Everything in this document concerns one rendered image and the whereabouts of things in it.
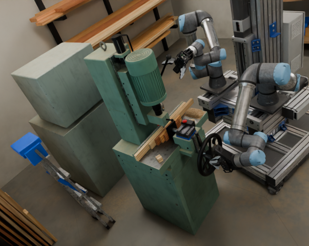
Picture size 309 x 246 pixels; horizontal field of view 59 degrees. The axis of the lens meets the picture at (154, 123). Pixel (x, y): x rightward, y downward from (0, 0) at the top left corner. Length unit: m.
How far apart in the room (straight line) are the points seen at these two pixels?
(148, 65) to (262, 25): 0.91
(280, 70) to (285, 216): 1.29
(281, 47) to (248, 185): 1.20
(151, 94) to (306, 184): 1.61
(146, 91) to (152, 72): 0.12
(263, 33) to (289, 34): 0.26
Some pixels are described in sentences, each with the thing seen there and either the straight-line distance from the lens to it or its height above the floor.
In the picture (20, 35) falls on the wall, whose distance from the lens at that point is 3.78.
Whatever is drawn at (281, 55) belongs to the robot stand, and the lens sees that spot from 2.40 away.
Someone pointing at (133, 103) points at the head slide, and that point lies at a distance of 1.80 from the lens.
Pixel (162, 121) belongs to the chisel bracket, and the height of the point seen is 1.04.
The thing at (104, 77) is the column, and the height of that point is 1.39.
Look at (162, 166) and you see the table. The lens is 1.69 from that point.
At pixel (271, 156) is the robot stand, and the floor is 0.21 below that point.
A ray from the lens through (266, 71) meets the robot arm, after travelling 1.59.
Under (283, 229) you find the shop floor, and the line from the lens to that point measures 2.42.
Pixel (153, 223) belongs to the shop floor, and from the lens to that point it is 2.58.
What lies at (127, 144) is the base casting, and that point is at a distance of 2.11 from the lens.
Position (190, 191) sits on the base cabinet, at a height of 0.46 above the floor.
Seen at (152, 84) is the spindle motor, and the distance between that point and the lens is 1.60.
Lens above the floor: 2.09
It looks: 36 degrees down
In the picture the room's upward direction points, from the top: 20 degrees counter-clockwise
